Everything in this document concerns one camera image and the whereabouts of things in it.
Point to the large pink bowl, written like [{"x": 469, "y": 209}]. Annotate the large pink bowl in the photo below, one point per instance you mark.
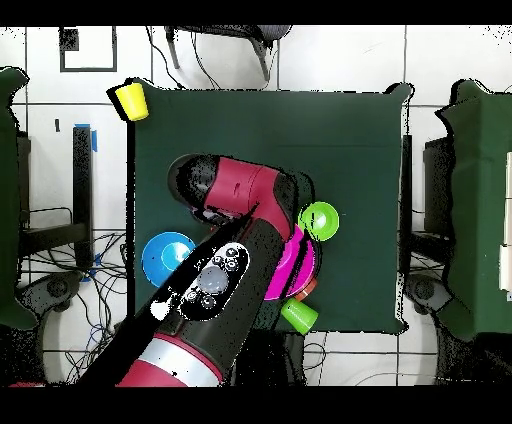
[{"x": 292, "y": 268}]

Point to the orange cup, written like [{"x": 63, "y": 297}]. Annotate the orange cup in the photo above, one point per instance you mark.
[{"x": 307, "y": 291}]

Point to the large light blue bowl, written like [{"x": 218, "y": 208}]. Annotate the large light blue bowl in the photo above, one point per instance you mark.
[{"x": 160, "y": 256}]

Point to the green cup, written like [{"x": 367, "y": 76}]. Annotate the green cup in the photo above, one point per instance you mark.
[{"x": 300, "y": 316}]

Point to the yellow cup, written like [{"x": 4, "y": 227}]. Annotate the yellow cup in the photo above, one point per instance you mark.
[{"x": 132, "y": 102}]

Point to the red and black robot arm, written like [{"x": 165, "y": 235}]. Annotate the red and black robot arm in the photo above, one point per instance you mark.
[{"x": 240, "y": 188}]

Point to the small green bowl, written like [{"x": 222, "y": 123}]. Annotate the small green bowl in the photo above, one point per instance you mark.
[{"x": 322, "y": 220}]

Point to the dark green table cloth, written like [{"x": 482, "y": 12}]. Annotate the dark green table cloth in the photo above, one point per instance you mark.
[{"x": 240, "y": 128}]

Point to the black mesh chair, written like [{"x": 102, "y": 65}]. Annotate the black mesh chair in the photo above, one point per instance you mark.
[{"x": 256, "y": 38}]

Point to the black chair base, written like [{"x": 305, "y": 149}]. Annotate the black chair base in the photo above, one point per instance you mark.
[{"x": 52, "y": 290}]

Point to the green cloth side table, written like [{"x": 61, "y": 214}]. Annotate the green cloth side table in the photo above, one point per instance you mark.
[
  {"x": 10, "y": 200},
  {"x": 480, "y": 200}
]

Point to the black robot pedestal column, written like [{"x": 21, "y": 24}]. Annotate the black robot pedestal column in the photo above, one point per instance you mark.
[{"x": 280, "y": 360}]

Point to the black metal frame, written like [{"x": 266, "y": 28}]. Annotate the black metal frame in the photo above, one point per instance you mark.
[{"x": 82, "y": 192}]

